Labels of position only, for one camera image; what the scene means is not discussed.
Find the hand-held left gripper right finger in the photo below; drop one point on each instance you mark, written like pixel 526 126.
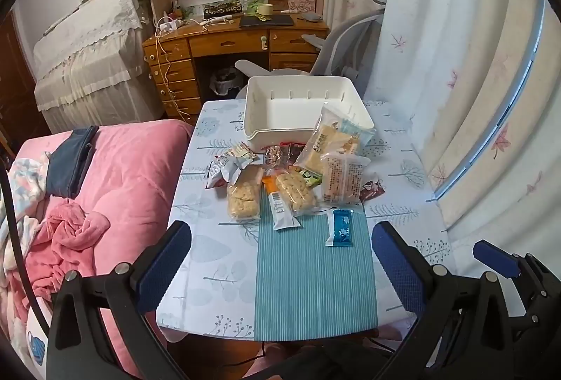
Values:
pixel 401 270

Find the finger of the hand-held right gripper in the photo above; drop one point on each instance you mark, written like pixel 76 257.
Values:
pixel 495 259

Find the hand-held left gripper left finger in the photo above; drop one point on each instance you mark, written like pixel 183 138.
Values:
pixel 164 264

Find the orange white snack bar packet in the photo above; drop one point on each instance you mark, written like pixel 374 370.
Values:
pixel 280 213

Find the white plastic bin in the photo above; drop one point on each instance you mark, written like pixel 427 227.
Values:
pixel 302 108

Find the leaf print tablecloth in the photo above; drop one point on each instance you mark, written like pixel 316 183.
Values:
pixel 210 239

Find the small blue packet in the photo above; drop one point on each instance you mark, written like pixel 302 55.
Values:
pixel 341 229

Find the pink blanket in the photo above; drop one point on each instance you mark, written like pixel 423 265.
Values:
pixel 127 187

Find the small brown packet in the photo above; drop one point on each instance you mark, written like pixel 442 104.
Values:
pixel 372 189

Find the teal striped placemat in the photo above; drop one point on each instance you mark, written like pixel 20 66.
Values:
pixel 307 283

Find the clear rice cracker packet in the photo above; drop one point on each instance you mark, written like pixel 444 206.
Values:
pixel 298 191
pixel 243 196

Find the cream bread packet with text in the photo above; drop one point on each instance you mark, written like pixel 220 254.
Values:
pixel 344 180

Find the red edged silver snack packet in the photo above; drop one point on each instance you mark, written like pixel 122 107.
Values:
pixel 219 172

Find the green label packet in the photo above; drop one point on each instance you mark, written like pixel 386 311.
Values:
pixel 310 177

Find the navy cloth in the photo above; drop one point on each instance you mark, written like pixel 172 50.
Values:
pixel 70 161

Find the light blue packet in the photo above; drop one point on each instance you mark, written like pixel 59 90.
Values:
pixel 363 134

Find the clear yellow cake packet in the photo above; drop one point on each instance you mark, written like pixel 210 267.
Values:
pixel 322 143

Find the dark red nut packet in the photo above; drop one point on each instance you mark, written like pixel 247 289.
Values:
pixel 280 154

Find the pastel print blanket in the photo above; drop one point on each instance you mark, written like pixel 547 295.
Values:
pixel 22 180

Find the trash bin with bag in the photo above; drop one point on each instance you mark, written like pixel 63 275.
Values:
pixel 225 84

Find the wooden desk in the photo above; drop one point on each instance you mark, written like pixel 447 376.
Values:
pixel 228 42

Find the white leaf print curtain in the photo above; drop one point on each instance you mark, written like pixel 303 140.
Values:
pixel 438 34

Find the grey office chair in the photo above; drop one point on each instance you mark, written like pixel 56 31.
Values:
pixel 346 42

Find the white power strip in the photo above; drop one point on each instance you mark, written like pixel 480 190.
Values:
pixel 168 26

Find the black laptop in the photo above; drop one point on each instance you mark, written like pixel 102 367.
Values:
pixel 265 21

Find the floral box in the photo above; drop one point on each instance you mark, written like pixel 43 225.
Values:
pixel 302 1

